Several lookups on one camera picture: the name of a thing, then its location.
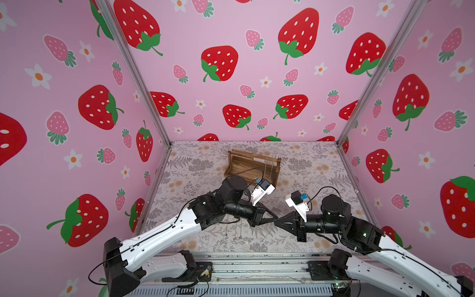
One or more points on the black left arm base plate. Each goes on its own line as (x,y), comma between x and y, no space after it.
(198,271)

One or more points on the aluminium corner frame post right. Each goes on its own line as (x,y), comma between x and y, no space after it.
(408,21)

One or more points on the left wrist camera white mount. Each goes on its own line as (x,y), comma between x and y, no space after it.
(263,187)

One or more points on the aluminium corner frame post left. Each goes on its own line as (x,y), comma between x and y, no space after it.
(113,25)

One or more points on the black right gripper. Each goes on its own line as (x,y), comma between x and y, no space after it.
(300,226)

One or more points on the aluminium corner frame post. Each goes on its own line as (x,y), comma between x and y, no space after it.
(113,25)
(408,21)

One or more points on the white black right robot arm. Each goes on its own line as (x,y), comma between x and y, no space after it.
(371,256)

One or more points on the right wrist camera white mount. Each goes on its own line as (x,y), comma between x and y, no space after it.
(299,202)

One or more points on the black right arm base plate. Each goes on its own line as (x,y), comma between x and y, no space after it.
(322,270)

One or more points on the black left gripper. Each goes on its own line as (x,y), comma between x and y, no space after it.
(256,218)

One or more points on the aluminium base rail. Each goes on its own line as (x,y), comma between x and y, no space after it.
(255,275)

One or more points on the wooden jewelry display stand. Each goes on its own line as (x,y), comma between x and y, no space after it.
(252,166)

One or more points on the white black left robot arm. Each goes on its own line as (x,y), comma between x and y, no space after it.
(124,261)

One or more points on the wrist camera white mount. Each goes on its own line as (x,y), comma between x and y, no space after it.
(263,187)
(299,202)

